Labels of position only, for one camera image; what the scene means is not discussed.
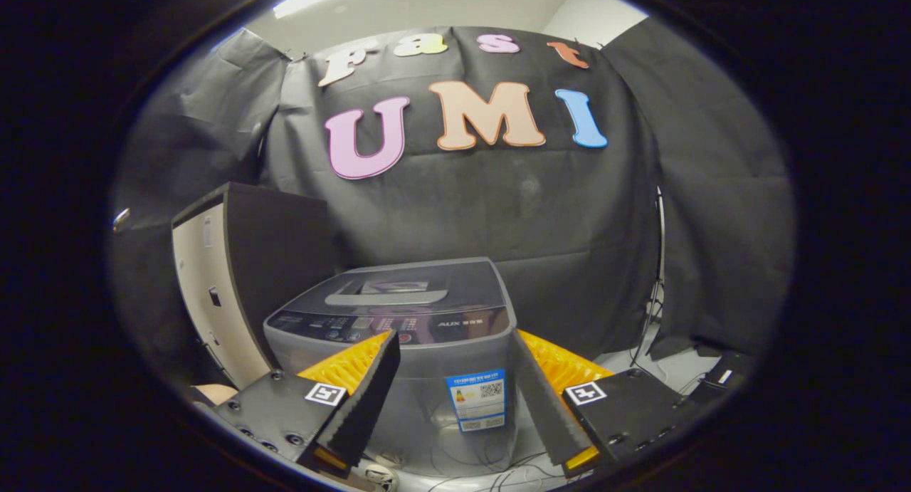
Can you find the grey washing machine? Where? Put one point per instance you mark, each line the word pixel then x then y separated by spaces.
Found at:
pixel 427 406

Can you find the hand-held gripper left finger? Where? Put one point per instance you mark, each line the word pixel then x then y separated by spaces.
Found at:
pixel 370 392

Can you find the beige cabinet with dark sides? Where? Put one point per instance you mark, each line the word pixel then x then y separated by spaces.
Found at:
pixel 210 285

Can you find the black box with white label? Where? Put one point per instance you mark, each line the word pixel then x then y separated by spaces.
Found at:
pixel 729 378

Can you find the black light stand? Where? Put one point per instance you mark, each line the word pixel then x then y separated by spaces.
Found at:
pixel 658 264

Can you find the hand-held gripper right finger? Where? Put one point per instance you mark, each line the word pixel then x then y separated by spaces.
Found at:
pixel 544 399

